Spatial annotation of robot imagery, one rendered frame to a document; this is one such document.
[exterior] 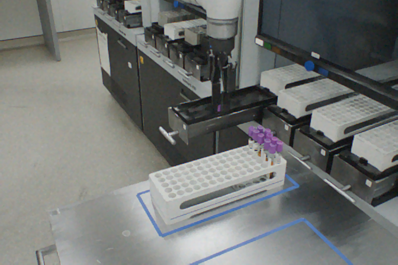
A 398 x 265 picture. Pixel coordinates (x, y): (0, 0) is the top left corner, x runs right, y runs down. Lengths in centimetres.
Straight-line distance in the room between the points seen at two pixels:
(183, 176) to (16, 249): 133
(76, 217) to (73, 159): 168
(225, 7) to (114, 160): 157
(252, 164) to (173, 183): 19
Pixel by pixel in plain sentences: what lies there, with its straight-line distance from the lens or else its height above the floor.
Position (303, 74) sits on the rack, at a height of 86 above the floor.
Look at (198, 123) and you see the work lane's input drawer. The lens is 120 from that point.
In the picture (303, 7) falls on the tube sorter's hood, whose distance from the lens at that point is 121.
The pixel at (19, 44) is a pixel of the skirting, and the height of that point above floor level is 3.
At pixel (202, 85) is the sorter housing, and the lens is 163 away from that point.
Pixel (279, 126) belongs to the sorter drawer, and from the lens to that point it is 126.
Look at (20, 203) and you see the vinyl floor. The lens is 232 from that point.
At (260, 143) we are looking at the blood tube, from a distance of 91.
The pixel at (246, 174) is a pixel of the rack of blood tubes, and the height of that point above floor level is 88.
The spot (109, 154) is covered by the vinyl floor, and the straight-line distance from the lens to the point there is 255.
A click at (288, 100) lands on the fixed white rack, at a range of 125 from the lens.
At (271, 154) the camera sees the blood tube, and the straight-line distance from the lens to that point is 88.
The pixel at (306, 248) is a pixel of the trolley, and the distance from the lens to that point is 82.
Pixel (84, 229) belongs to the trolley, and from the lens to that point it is 86.
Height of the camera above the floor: 141
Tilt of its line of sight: 29 degrees down
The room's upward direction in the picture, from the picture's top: straight up
